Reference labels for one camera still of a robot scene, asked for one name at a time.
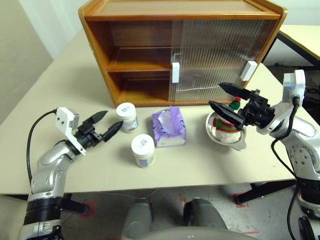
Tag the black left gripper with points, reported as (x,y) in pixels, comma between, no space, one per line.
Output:
(86,136)

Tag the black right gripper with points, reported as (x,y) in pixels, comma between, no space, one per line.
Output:
(257,112)

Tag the white plastic bottle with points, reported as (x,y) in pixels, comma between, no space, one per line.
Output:
(142,152)
(126,117)

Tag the silver metal bowl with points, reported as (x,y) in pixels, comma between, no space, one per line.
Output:
(211,127)

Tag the snowman plush toy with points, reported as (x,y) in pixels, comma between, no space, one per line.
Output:
(225,136)

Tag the purple tissue pack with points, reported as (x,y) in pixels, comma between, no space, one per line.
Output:
(172,130)

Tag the ribbed translucent sliding door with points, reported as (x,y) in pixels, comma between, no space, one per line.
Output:
(267,32)
(176,37)

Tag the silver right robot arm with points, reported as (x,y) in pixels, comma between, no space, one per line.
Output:
(305,150)

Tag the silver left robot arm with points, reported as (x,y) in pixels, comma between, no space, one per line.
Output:
(47,175)

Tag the brown wooden cabinet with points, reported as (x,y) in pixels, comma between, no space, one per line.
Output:
(100,37)

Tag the black table leg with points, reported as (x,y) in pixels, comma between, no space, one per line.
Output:
(75,203)
(265,190)

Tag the beige side table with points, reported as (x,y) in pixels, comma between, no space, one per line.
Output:
(305,37)

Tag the grey left robot leg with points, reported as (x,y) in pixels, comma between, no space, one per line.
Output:
(137,217)

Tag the grey robot leg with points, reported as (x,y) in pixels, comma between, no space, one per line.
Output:
(137,217)
(205,212)

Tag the grey right robot leg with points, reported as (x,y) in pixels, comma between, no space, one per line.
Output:
(205,212)

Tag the light grey robot torso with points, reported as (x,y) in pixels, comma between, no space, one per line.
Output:
(195,235)

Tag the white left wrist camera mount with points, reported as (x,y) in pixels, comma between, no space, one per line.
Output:
(65,120)

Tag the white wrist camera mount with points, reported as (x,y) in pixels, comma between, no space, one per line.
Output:
(65,120)
(297,82)

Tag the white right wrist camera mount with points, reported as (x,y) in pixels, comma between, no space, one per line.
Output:
(297,82)

